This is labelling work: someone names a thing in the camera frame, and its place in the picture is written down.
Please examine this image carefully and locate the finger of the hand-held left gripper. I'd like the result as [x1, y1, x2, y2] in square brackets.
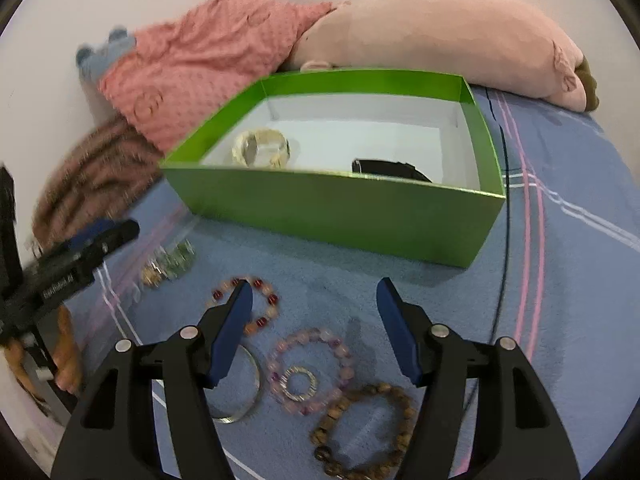
[22, 219, 141, 313]

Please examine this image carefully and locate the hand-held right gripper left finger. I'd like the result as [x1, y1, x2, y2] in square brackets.
[50, 279, 255, 480]

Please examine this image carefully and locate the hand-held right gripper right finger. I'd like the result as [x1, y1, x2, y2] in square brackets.
[376, 277, 583, 480]

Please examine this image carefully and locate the red bead bracelet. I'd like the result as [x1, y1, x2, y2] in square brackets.
[205, 275, 281, 338]

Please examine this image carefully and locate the brown wooden bead bracelet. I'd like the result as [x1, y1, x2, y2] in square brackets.
[311, 382, 418, 478]

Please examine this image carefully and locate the green gold beaded bracelet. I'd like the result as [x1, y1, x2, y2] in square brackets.
[107, 207, 201, 306]

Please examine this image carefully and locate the purple bead bracelet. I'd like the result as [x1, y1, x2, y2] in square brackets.
[267, 327, 357, 417]

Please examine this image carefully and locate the silver bangle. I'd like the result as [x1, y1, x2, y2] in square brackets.
[207, 342, 265, 425]

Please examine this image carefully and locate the green cardboard box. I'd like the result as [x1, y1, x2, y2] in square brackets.
[159, 69, 508, 270]

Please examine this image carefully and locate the person's left hand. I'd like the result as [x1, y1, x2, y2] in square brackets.
[0, 305, 84, 403]

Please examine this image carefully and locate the pink brown fringed scarf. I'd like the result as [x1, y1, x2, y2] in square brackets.
[31, 112, 166, 256]

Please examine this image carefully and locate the cream wristwatch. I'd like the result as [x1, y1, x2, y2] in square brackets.
[231, 129, 293, 168]

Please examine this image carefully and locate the blue striped bed sheet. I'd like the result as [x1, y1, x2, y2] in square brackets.
[50, 85, 640, 480]

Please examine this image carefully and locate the pink dotted pillow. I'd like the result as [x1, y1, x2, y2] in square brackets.
[75, 0, 351, 153]

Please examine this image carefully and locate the light pink pillow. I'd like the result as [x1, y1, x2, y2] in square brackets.
[292, 0, 601, 113]

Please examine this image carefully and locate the silver beaded ring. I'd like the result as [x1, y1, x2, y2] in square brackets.
[279, 366, 321, 403]

